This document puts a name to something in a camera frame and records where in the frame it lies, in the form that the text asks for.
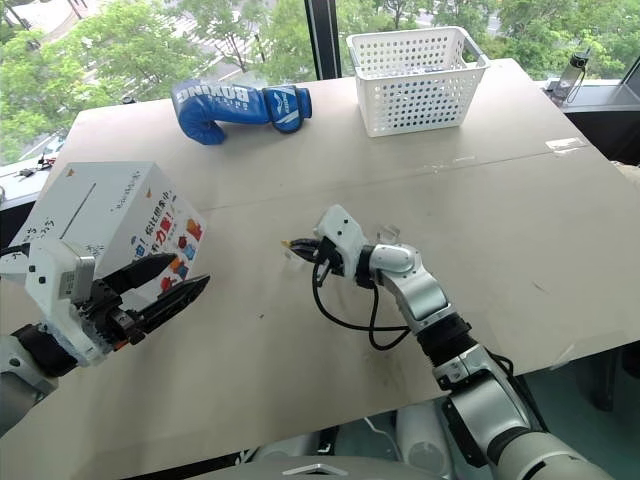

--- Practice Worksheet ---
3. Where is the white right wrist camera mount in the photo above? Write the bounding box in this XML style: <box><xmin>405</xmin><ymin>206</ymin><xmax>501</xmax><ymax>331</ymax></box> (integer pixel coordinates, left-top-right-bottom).
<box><xmin>312</xmin><ymin>204</ymin><xmax>372</xmax><ymax>279</ymax></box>

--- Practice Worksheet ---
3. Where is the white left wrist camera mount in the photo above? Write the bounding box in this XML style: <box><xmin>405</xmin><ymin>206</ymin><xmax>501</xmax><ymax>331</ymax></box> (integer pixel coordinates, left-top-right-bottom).
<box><xmin>0</xmin><ymin>241</ymin><xmax>109</xmax><ymax>369</ymax></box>

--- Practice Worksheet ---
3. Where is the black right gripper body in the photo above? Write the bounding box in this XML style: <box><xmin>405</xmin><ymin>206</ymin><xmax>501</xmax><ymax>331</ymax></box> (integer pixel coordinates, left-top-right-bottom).
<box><xmin>313</xmin><ymin>238</ymin><xmax>347</xmax><ymax>277</ymax></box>

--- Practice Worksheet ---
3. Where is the clear plastic coin stand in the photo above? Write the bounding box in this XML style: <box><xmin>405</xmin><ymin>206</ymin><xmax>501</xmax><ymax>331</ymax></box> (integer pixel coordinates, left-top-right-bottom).
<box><xmin>372</xmin><ymin>224</ymin><xmax>402</xmax><ymax>247</ymax></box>

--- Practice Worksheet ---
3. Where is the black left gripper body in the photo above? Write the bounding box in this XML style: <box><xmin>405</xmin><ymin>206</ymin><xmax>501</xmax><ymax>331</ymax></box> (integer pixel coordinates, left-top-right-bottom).
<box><xmin>74</xmin><ymin>278</ymin><xmax>147</xmax><ymax>352</ymax></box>

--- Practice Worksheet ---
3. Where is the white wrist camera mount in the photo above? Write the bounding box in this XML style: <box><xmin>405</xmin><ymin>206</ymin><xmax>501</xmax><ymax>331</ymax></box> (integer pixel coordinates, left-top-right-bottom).
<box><xmin>0</xmin><ymin>241</ymin><xmax>109</xmax><ymax>369</ymax></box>
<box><xmin>312</xmin><ymin>204</ymin><xmax>372</xmax><ymax>279</ymax></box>

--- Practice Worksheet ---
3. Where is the white perforated plastic basket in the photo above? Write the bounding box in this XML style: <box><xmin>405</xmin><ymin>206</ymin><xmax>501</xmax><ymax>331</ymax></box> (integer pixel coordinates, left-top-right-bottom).
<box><xmin>345</xmin><ymin>26</ymin><xmax>493</xmax><ymax>139</ymax></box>

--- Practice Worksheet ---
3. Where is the white rounded robot shape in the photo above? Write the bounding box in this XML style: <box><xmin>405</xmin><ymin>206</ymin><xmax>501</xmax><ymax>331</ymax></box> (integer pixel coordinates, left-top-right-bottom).
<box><xmin>396</xmin><ymin>401</ymin><xmax>454</xmax><ymax>477</ymax></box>

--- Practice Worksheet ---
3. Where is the black window frame post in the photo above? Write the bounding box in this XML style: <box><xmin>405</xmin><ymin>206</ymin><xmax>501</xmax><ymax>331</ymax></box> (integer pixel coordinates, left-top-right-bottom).
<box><xmin>303</xmin><ymin>0</ymin><xmax>342</xmax><ymax>81</ymax></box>

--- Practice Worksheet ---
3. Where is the white box with slot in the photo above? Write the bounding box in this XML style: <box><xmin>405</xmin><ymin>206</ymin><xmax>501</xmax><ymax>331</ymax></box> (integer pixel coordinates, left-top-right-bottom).
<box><xmin>9</xmin><ymin>160</ymin><xmax>209</xmax><ymax>303</ymax></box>

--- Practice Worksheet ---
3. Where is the blue boxing glove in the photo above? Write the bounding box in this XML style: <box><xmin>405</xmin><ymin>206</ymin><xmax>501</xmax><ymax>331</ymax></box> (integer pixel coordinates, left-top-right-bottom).
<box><xmin>171</xmin><ymin>79</ymin><xmax>314</xmax><ymax>147</ymax></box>

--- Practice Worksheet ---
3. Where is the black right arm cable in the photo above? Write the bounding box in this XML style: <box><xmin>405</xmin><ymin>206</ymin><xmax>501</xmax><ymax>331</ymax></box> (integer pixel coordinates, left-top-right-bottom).
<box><xmin>311</xmin><ymin>258</ymin><xmax>412</xmax><ymax>352</ymax></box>

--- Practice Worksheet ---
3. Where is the small dark sill clutter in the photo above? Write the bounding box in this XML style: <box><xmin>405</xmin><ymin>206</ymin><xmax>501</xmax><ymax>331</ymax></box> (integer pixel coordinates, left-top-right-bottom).
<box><xmin>17</xmin><ymin>153</ymin><xmax>57</xmax><ymax>180</ymax></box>

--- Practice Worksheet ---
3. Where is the dark side cabinet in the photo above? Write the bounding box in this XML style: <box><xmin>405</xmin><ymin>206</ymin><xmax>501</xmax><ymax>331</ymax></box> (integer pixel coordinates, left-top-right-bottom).
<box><xmin>563</xmin><ymin>77</ymin><xmax>640</xmax><ymax>167</ymax></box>

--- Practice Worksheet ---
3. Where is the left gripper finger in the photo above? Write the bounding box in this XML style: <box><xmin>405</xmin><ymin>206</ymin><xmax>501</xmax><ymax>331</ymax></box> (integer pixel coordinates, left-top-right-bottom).
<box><xmin>101</xmin><ymin>253</ymin><xmax>179</xmax><ymax>297</ymax></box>
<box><xmin>124</xmin><ymin>273</ymin><xmax>212</xmax><ymax>342</ymax></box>

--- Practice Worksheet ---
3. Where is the clear tape strip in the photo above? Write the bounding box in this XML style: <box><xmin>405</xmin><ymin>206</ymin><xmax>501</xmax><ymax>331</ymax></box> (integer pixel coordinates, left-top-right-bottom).
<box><xmin>544</xmin><ymin>136</ymin><xmax>589</xmax><ymax>152</ymax></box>

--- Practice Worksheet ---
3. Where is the clear water bottle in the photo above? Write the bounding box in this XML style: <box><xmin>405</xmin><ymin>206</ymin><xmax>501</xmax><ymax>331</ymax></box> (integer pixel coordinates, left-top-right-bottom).
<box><xmin>556</xmin><ymin>47</ymin><xmax>592</xmax><ymax>105</ymax></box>

